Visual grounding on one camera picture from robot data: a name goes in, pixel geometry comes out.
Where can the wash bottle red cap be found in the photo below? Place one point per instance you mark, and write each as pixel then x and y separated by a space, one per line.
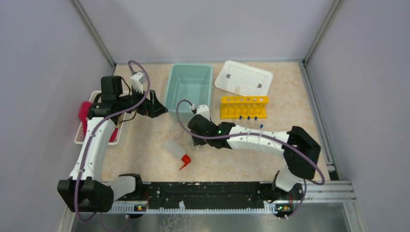
pixel 177 151

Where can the pink cloth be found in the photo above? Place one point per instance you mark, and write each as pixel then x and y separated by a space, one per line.
pixel 83 113

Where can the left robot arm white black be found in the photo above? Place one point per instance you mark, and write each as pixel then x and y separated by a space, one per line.
pixel 84 190

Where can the small glass beaker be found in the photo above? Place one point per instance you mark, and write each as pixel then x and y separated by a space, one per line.
pixel 177 132

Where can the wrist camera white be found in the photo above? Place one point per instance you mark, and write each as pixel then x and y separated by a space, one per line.
pixel 137 81
pixel 202 110

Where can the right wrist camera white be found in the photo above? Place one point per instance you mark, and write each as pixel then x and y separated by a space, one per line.
pixel 202 110

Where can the yellow test tube rack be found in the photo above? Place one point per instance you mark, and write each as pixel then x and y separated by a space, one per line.
pixel 234 107

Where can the white plastic lid tray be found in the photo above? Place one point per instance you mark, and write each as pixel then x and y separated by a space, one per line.
pixel 252 81

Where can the glass erlenmeyer flask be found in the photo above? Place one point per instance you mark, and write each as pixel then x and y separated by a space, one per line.
pixel 195 147

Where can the white perforated basket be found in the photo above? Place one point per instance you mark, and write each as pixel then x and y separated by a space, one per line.
pixel 118 137

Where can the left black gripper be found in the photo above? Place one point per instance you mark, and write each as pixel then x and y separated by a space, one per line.
pixel 152 108

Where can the white cable duct strip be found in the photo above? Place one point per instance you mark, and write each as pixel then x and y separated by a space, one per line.
pixel 133 209

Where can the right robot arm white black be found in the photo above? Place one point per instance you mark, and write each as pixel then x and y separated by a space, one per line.
pixel 299 150

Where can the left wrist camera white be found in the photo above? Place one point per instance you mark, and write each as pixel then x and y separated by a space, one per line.
pixel 137 81

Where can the teal plastic tub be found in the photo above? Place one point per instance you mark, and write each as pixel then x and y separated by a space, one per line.
pixel 191 82

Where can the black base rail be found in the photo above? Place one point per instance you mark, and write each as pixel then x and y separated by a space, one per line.
pixel 213 195

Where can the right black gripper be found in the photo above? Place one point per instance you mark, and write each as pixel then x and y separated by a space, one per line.
pixel 198 141

